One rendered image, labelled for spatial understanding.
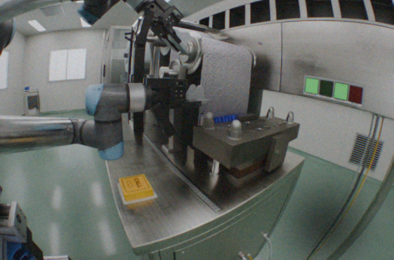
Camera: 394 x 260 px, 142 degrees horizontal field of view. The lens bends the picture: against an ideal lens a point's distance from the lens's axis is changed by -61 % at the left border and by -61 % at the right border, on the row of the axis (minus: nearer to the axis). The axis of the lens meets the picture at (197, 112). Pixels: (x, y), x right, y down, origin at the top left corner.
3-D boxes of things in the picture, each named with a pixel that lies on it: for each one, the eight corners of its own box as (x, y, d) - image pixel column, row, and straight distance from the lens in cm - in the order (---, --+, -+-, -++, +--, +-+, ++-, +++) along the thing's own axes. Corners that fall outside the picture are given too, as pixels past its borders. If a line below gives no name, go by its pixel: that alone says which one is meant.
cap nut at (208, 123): (199, 126, 48) (200, 110, 47) (209, 125, 50) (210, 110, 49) (206, 130, 45) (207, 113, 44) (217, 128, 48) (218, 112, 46)
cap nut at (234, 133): (224, 136, 42) (226, 119, 41) (234, 134, 44) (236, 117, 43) (234, 141, 39) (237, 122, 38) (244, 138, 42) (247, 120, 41)
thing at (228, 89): (197, 123, 55) (201, 65, 52) (245, 117, 70) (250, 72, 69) (199, 124, 54) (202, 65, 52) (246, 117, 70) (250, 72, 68)
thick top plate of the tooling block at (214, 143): (192, 144, 51) (193, 125, 48) (267, 127, 79) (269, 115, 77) (228, 168, 40) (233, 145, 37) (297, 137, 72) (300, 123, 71)
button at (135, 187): (119, 185, 45) (118, 177, 44) (145, 180, 46) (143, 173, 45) (125, 202, 40) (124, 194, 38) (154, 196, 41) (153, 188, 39)
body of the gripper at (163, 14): (186, 18, 52) (160, -10, 52) (167, 36, 48) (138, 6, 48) (175, 24, 59) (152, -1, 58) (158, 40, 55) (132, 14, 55)
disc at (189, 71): (177, 74, 63) (180, 36, 65) (179, 74, 63) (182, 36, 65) (200, 74, 50) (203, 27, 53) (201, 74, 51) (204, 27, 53)
